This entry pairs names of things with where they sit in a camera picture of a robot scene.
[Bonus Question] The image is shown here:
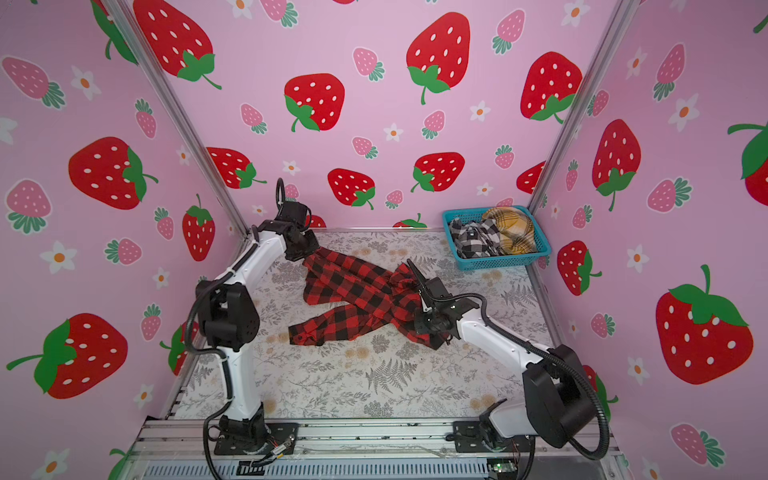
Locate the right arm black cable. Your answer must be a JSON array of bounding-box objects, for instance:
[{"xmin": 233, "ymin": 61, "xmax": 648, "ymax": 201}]
[{"xmin": 443, "ymin": 292, "xmax": 611, "ymax": 462}]

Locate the yellow plaid shirt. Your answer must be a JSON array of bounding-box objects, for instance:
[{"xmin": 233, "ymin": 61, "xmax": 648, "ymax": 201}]
[{"xmin": 482, "ymin": 207, "xmax": 538, "ymax": 255}]

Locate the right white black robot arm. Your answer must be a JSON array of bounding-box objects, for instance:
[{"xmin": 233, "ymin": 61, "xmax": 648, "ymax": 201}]
[{"xmin": 407, "ymin": 260, "xmax": 610, "ymax": 460}]

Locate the black white plaid shirt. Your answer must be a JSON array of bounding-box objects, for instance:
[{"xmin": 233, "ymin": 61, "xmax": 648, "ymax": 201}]
[{"xmin": 449, "ymin": 218, "xmax": 504, "ymax": 259}]

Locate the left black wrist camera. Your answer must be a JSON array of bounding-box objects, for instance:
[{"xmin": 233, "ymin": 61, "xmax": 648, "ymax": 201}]
[{"xmin": 276, "ymin": 200, "xmax": 312, "ymax": 227}]

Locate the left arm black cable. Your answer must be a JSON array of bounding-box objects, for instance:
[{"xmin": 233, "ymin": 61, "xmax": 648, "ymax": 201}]
[{"xmin": 182, "ymin": 178, "xmax": 289, "ymax": 480}]

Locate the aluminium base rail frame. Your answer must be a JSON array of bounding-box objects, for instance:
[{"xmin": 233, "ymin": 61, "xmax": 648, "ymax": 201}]
[{"xmin": 110, "ymin": 418, "xmax": 633, "ymax": 479}]

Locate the red black plaid shirt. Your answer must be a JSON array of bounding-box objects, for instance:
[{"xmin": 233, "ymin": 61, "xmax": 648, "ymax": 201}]
[{"xmin": 288, "ymin": 247, "xmax": 451, "ymax": 350}]

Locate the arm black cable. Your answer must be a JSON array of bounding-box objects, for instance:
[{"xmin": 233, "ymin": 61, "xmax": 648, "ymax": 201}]
[
  {"xmin": 443, "ymin": 292, "xmax": 611, "ymax": 462},
  {"xmin": 182, "ymin": 178, "xmax": 289, "ymax": 480}
]

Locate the teal plastic basket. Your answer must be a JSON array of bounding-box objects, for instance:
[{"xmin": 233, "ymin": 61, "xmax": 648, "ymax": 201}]
[{"xmin": 442, "ymin": 206, "xmax": 552, "ymax": 271}]

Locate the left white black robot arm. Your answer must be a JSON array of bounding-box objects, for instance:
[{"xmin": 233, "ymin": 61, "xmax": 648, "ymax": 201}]
[{"xmin": 185, "ymin": 215, "xmax": 319, "ymax": 455}]

